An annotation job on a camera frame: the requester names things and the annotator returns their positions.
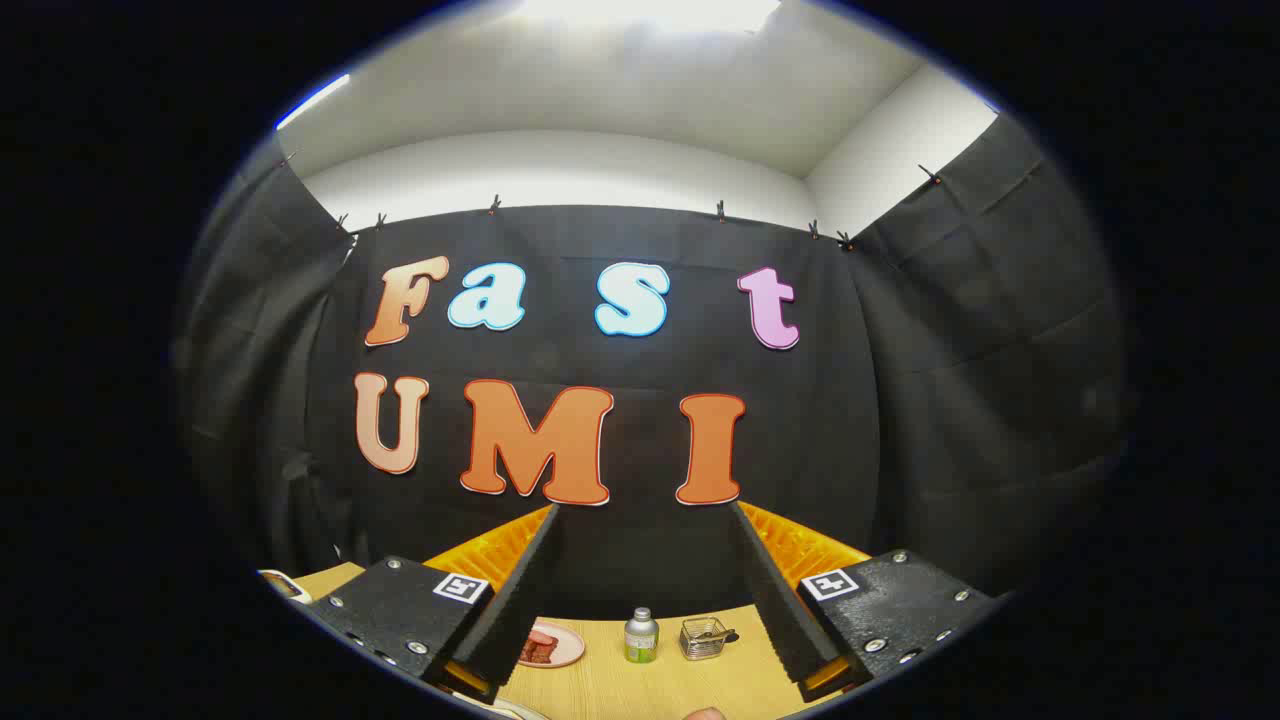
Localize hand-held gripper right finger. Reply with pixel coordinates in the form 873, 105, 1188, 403
728, 500, 1006, 701

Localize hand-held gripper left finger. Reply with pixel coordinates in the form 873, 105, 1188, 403
305, 503, 561, 704

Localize pink plate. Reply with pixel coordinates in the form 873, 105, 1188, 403
518, 622, 586, 669

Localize green label silver bottle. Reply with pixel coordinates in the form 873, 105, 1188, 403
624, 607, 660, 664

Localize white divided seed tray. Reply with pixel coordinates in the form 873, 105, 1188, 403
258, 568, 313, 605

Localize row of black cloth clips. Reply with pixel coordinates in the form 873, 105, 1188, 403
280, 150, 946, 253

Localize ceiling strip light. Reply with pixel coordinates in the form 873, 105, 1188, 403
277, 74, 352, 130

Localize ceiling light panel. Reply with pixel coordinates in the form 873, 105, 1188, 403
520, 0, 783, 33

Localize small wire basket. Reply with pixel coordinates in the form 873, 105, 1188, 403
680, 617, 740, 661

